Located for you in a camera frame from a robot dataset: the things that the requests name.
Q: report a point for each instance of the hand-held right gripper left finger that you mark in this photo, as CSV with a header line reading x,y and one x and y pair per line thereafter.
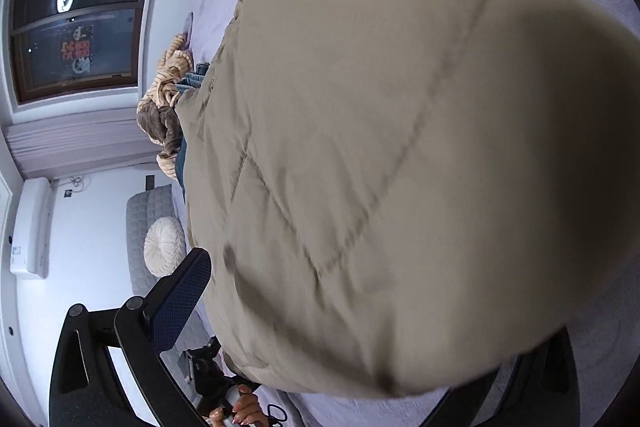
x,y
182,297

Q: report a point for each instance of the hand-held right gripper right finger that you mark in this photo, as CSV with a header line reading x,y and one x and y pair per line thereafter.
x,y
555,382

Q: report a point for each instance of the beige puffer jacket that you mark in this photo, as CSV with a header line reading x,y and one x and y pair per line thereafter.
x,y
400,132

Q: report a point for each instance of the person's left hand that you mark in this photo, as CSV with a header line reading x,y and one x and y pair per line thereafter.
x,y
250,409

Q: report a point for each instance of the white round cushion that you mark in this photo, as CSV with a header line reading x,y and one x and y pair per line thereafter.
x,y
162,247

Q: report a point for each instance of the grey padded headboard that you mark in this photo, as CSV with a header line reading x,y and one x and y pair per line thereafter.
x,y
142,212

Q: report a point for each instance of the white air conditioner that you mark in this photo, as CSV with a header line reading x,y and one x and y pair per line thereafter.
x,y
32,227

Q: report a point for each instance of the brown fleece garment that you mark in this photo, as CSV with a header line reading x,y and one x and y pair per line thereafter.
x,y
160,122

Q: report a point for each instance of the grey pleated curtain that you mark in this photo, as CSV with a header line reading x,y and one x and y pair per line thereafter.
x,y
75,147

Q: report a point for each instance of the blue jeans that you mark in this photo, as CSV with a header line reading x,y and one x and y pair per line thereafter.
x,y
195,79

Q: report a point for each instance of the beige striped fleece clothing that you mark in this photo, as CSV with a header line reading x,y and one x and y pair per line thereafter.
x,y
167,77

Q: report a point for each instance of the dark framed window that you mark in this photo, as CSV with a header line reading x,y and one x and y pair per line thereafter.
x,y
90,37

